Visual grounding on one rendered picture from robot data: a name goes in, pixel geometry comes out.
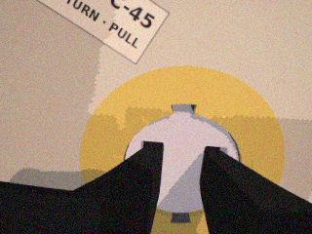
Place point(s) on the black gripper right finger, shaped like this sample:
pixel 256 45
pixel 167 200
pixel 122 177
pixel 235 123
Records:
pixel 238 200

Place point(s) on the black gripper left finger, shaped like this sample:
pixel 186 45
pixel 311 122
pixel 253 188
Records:
pixel 122 201

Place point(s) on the white round cartridge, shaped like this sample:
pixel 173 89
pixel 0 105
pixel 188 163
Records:
pixel 184 137

